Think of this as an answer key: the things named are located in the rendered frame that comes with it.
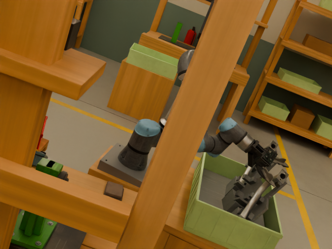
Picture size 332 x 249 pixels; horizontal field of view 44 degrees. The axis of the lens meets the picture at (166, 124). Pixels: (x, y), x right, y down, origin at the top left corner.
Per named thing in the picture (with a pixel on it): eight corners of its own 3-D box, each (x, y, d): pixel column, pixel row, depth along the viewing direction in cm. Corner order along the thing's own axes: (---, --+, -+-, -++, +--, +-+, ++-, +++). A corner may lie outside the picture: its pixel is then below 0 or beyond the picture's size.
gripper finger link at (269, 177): (274, 187, 175) (266, 167, 176) (268, 189, 180) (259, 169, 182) (280, 184, 176) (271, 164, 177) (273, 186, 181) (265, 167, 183)
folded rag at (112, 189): (105, 185, 176) (107, 179, 175) (123, 190, 177) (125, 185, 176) (102, 197, 167) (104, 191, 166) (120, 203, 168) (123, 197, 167)
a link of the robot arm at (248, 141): (233, 146, 183) (243, 134, 186) (241, 153, 183) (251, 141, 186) (240, 142, 176) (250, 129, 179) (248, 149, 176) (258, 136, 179)
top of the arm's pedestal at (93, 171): (108, 150, 225) (111, 145, 224) (161, 174, 223) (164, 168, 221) (86, 175, 195) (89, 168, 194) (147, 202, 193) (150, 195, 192)
